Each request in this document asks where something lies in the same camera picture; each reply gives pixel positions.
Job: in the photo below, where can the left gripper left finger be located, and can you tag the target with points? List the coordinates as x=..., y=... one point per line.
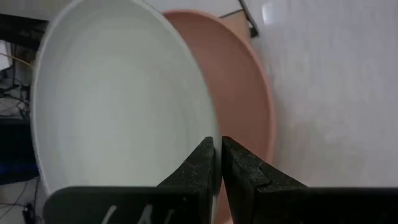
x=186, y=193

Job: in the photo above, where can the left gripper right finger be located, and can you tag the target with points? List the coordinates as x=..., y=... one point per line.
x=264, y=199

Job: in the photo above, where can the salmon pink plate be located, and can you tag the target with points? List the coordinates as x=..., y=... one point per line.
x=236, y=93

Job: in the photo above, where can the pale grey plate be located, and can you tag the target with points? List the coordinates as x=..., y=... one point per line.
x=118, y=93

